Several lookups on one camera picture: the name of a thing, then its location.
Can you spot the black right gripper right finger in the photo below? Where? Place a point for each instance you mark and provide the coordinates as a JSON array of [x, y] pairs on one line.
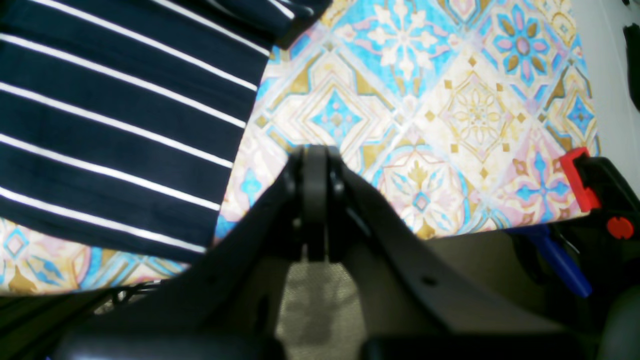
[[417, 307]]

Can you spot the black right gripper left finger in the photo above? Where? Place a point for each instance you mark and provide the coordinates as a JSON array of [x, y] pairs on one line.
[[226, 306]]

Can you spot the navy white striped T-shirt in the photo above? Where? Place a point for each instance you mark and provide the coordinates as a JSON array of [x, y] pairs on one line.
[[121, 119]]

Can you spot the colourful patterned tablecloth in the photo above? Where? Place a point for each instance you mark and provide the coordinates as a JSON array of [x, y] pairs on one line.
[[457, 111]]

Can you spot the red black clamp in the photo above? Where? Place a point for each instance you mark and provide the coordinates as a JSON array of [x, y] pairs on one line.
[[603, 193]]

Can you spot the blue handled clamp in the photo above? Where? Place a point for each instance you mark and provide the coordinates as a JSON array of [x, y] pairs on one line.
[[533, 244]]

